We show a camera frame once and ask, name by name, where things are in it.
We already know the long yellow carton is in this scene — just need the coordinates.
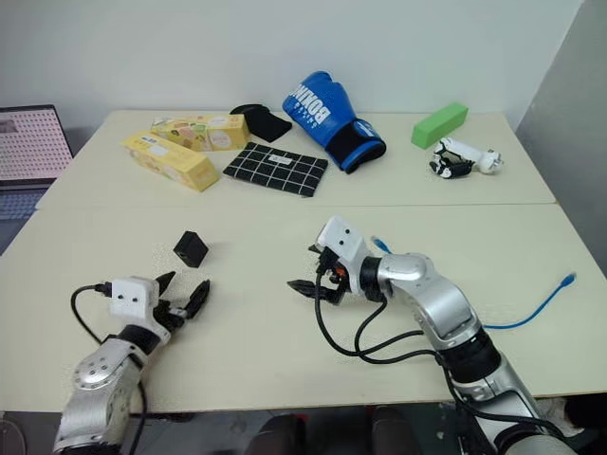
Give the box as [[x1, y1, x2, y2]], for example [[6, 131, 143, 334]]
[[119, 130, 221, 193]]

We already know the yellow green printed carton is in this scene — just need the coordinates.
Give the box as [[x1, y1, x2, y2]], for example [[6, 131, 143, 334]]
[[150, 113, 251, 154]]

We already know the blue boxing glove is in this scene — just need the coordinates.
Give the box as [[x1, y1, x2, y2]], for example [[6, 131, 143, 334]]
[[282, 70, 387, 175]]

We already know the white crumpled object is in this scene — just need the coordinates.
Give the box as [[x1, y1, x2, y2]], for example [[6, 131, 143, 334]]
[[539, 396, 585, 438]]

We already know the small black box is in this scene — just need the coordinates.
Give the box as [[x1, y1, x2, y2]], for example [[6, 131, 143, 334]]
[[172, 229, 212, 270]]

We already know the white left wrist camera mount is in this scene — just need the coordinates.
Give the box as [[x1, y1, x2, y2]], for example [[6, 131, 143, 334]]
[[108, 275, 161, 329]]

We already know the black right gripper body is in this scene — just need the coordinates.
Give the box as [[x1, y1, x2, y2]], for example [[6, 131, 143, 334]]
[[306, 243, 353, 305]]

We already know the green rectangular block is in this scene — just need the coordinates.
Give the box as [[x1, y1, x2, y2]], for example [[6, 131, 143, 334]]
[[411, 100, 470, 150]]

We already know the black folded cloth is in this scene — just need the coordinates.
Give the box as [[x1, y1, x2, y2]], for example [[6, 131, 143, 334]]
[[229, 103, 293, 144]]

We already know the white and black gadget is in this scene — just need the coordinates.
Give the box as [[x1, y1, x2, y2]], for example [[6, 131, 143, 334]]
[[428, 136, 506, 182]]

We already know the open laptop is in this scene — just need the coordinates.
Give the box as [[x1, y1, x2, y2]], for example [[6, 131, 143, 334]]
[[0, 104, 76, 253]]

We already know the blue Ethernet cable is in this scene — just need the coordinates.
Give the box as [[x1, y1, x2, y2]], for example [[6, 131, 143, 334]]
[[370, 233, 579, 331]]

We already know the dark rounded shape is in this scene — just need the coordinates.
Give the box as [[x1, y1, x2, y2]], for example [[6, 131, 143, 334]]
[[371, 406, 421, 455], [254, 411, 307, 455]]

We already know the black white-grid pouch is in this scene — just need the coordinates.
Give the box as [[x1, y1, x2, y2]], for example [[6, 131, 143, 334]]
[[222, 140, 329, 199]]

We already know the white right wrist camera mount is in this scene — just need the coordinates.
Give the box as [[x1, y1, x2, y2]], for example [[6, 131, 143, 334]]
[[316, 214, 368, 296]]

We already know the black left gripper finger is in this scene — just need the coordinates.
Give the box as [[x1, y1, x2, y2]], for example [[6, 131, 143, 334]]
[[152, 270, 178, 303], [184, 279, 212, 320]]

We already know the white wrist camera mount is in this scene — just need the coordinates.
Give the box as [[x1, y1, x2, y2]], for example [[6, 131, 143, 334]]
[[108, 275, 161, 329], [316, 214, 368, 296]]

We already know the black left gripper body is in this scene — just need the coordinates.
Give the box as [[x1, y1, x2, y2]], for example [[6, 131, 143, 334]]
[[151, 298, 190, 334]]

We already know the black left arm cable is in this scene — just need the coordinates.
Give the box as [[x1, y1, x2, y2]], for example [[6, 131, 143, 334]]
[[70, 282, 149, 455]]

